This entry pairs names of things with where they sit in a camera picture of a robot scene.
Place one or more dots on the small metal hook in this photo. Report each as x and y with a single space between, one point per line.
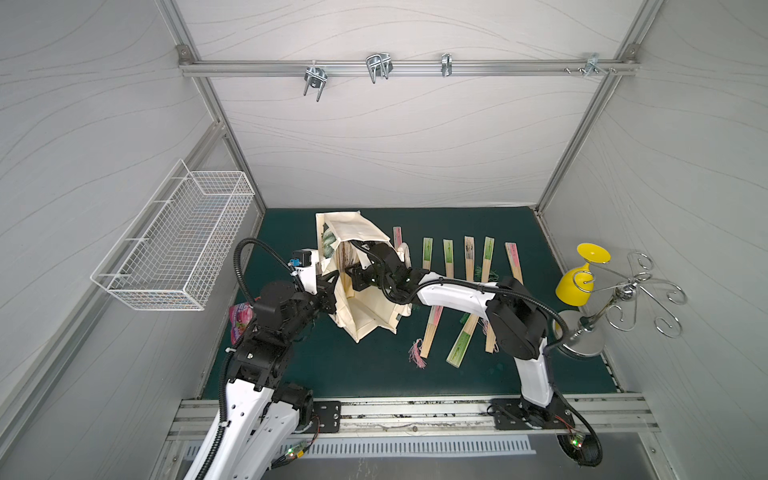
446 65

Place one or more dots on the chrome wire glass rack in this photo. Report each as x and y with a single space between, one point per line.
615 300

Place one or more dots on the metal double hook left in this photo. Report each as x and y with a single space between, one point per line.
316 79

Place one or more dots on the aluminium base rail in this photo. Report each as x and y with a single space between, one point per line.
436 416

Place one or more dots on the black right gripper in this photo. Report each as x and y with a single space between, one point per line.
361 279

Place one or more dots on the pink snack packet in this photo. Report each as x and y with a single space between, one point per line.
240 316

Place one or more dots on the bamboo folding fan green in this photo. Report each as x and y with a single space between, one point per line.
486 272
448 255

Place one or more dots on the white wire basket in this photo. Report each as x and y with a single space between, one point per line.
170 255

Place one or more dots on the metal hook right end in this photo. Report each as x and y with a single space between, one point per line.
591 67

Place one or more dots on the yellow plastic wine glass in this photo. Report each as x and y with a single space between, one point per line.
576 286

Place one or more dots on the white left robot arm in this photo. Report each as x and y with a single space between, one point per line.
257 410

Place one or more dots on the aluminium crossbar rail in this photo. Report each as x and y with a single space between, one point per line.
625 66

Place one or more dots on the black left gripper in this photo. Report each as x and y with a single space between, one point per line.
327 294

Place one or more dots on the metal double hook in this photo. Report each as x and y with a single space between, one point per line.
316 79
379 65

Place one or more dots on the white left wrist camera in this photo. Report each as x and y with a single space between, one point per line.
305 263

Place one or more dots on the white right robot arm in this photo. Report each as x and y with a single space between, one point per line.
525 328

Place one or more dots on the bamboo folding fan pink tassel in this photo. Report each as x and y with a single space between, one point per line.
469 257

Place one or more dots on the metal double hook middle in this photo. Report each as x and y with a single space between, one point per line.
379 65

